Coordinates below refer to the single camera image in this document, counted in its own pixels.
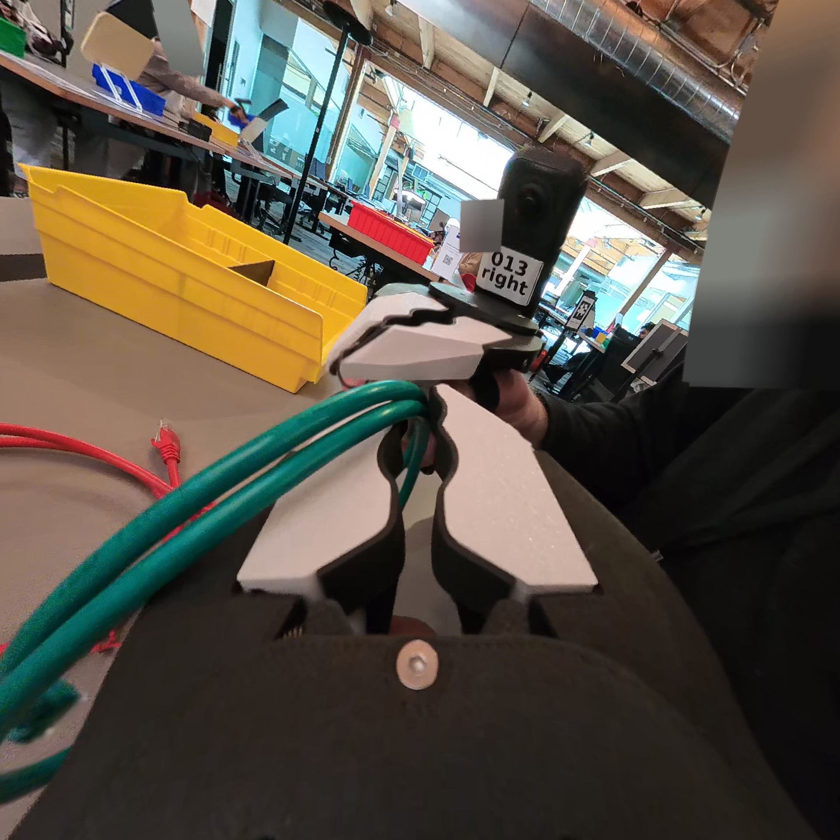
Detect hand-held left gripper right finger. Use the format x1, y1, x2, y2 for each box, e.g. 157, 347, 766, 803
430, 384, 600, 634

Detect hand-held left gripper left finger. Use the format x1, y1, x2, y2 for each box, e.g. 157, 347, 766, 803
236, 420, 406, 634

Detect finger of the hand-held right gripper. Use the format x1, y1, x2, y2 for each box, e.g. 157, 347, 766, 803
326, 292, 462, 378
340, 317, 517, 386

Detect green ethernet cable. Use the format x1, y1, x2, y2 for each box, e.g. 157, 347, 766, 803
0, 381, 435, 805

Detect person's right forearm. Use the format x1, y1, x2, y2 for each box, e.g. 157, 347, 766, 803
535, 384, 723, 503

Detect person's right hand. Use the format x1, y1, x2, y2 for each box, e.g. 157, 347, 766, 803
420, 367, 551, 475

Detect wooden work table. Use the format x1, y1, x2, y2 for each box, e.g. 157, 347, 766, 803
318, 212, 460, 284

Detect red plastic bin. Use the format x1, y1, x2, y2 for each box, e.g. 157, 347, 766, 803
346, 201, 435, 265

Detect white paper sign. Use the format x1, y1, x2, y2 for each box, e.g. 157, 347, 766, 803
432, 223, 468, 278

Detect person's black clothed torso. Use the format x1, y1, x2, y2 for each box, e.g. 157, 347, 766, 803
545, 387, 840, 840

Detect yellow plastic bin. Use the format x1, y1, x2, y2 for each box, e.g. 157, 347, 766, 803
18, 164, 368, 395

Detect blue plastic bin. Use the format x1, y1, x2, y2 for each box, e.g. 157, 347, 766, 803
91, 63, 168, 118

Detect long grey table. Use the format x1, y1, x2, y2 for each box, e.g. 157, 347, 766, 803
0, 51, 309, 194

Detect red ethernet cable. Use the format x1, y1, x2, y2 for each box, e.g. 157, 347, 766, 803
0, 420, 219, 657

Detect metal air duct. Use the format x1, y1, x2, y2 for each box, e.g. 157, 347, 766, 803
525, 0, 750, 144

